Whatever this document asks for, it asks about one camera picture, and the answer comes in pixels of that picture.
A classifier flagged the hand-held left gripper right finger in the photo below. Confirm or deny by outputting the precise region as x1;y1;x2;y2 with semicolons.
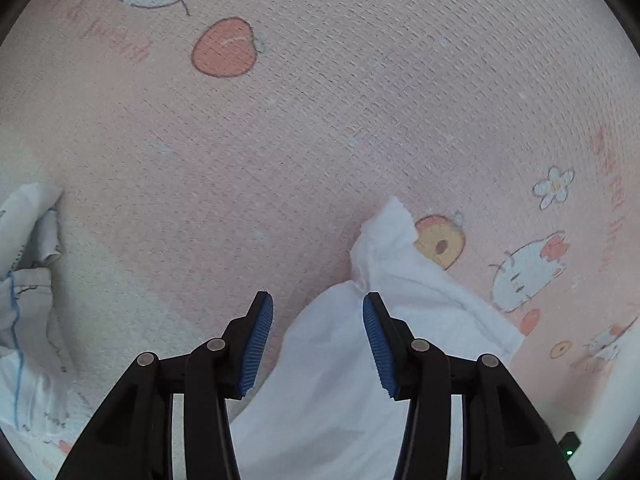
362;291;576;480

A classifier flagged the white t-shirt with navy trim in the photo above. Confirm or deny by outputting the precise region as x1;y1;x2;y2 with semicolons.
230;196;525;480

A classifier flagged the pink cartoon printed sofa blanket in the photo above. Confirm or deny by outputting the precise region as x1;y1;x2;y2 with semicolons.
0;0;640;480

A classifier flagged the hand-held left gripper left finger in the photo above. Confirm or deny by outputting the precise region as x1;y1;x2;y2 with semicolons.
55;291;275;480

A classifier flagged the light blue cartoon printed garment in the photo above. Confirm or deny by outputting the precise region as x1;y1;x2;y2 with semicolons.
0;182;76;433

